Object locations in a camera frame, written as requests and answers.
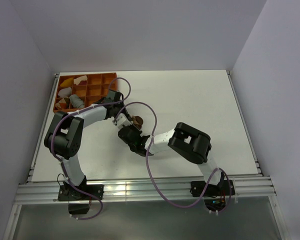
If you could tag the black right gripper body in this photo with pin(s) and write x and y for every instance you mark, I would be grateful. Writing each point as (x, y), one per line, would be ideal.
(136, 129)

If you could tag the brown striped sock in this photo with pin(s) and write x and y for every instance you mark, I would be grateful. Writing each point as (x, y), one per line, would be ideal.
(137, 121)

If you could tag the grey sock with black stripes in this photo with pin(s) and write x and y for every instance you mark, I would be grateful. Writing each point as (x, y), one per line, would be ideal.
(76, 102)

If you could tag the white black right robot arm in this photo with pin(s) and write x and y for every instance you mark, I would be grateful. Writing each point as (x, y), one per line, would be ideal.
(189, 142)

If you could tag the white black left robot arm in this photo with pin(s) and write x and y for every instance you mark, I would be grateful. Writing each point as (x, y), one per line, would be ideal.
(64, 135)

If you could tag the white maroon rolled sock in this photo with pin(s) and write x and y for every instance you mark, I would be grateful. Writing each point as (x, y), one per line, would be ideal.
(80, 80)

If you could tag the orange wooden compartment tray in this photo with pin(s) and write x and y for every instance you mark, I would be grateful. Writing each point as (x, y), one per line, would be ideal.
(98, 85)

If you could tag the yellow rolled sock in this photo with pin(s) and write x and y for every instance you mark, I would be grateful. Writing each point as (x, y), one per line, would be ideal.
(67, 82)

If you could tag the orange white rolled sock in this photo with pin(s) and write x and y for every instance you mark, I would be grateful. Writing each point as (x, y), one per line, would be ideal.
(62, 104)

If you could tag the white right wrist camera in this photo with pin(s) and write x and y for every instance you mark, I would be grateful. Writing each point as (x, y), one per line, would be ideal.
(122, 121)

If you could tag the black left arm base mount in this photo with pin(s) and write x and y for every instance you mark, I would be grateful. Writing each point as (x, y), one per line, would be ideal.
(79, 203)

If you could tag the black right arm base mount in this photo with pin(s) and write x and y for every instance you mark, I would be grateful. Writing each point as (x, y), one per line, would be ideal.
(216, 194)

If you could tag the aluminium table edge rail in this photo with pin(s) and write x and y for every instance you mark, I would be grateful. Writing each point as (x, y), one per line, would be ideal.
(244, 124)

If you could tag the aluminium front frame rail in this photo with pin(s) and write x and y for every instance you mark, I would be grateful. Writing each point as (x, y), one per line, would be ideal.
(36, 193)

